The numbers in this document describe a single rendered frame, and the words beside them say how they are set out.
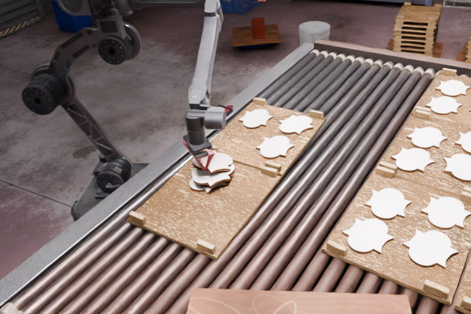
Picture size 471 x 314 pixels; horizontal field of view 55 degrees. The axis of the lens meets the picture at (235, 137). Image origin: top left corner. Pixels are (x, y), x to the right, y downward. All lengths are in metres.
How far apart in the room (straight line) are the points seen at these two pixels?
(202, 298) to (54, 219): 2.12
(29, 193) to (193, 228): 2.16
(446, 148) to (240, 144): 0.75
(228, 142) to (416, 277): 0.85
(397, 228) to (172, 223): 0.68
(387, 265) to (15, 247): 2.29
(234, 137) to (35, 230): 1.70
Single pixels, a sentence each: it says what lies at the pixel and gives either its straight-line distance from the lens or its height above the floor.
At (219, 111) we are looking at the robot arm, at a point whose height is 1.22.
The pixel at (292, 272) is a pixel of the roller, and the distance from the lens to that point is 1.33.
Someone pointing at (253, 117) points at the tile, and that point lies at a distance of 1.91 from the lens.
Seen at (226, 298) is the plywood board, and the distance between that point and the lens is 1.13.
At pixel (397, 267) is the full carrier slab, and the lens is 1.35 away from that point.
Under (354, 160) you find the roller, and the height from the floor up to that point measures 0.92.
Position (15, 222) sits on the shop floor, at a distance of 3.26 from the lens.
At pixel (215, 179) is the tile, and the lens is 1.54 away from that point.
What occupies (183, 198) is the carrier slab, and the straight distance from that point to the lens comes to 1.56.
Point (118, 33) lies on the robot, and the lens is 2.24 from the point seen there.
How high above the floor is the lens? 1.94
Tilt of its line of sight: 34 degrees down
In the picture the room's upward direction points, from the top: 6 degrees counter-clockwise
